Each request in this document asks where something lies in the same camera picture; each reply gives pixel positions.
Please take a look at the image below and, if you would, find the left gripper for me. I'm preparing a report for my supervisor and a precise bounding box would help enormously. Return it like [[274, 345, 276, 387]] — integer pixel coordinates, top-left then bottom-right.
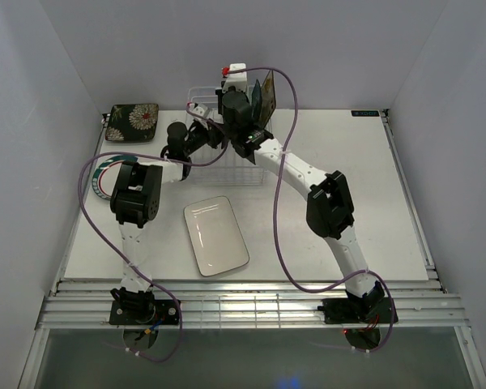
[[184, 119, 225, 157]]

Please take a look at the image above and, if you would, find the teal square plate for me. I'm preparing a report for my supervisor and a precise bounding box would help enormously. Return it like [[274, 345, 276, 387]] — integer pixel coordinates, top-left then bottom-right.
[[250, 79, 262, 122]]

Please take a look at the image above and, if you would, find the cream square flower plate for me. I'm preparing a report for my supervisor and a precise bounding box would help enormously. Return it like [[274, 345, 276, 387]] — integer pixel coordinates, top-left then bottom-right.
[[259, 71, 276, 127]]

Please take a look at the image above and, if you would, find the round white green-rimmed plate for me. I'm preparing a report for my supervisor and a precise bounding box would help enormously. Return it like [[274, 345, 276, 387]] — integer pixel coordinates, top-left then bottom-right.
[[92, 155, 138, 201]]

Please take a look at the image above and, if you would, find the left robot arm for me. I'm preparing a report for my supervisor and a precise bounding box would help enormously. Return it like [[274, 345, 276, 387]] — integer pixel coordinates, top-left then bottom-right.
[[110, 119, 227, 324]]

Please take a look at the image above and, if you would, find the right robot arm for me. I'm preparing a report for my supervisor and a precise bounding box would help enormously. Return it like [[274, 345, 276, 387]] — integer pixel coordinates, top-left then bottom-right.
[[216, 87, 395, 323]]

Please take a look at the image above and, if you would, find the black floral plate back left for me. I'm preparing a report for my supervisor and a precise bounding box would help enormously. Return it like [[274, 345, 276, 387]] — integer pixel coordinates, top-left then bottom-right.
[[104, 103, 160, 143]]

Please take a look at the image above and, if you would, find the white rectangular plate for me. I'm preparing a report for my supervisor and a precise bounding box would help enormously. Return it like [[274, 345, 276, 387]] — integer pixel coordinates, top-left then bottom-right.
[[184, 196, 249, 277]]

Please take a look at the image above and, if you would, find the dark label sticker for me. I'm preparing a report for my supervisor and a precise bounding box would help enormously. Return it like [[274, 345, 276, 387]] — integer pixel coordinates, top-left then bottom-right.
[[351, 109, 380, 118]]

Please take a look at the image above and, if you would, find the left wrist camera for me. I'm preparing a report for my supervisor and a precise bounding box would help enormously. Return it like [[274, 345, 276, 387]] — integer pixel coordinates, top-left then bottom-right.
[[185, 102, 211, 122]]

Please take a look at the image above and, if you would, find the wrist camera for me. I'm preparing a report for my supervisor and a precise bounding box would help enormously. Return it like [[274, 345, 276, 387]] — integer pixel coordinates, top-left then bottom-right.
[[221, 62, 248, 93], [185, 102, 211, 122]]

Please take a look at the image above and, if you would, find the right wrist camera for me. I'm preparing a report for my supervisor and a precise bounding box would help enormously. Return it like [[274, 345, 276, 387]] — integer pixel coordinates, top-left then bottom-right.
[[221, 62, 248, 93]]

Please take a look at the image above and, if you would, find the white wire dish rack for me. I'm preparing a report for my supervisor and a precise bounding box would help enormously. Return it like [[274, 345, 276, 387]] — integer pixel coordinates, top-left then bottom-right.
[[187, 87, 272, 186]]

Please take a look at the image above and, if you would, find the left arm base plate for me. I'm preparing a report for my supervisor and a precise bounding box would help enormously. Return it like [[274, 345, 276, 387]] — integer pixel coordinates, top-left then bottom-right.
[[108, 299, 180, 327]]

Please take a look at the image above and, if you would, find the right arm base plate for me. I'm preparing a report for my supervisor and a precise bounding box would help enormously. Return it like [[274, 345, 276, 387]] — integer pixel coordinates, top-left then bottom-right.
[[317, 297, 399, 324]]

